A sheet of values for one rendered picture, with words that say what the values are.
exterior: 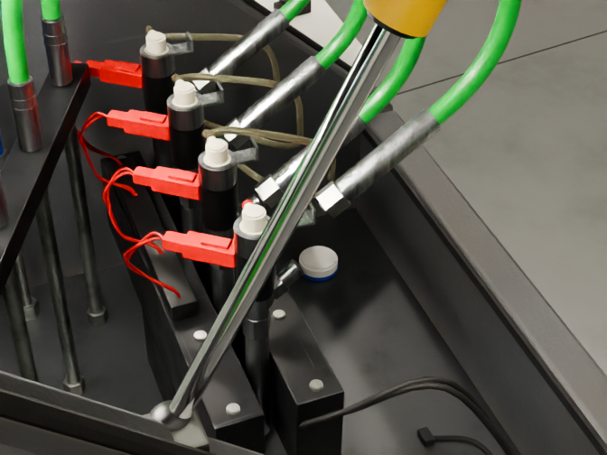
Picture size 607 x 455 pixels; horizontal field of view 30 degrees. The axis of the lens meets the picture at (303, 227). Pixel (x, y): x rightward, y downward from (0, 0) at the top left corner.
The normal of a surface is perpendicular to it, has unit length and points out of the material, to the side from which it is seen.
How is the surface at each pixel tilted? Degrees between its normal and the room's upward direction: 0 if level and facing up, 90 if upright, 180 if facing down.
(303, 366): 0
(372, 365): 0
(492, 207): 0
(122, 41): 90
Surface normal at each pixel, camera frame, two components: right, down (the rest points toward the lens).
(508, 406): -0.93, 0.23
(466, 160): 0.01, -0.76
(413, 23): 0.22, 0.62
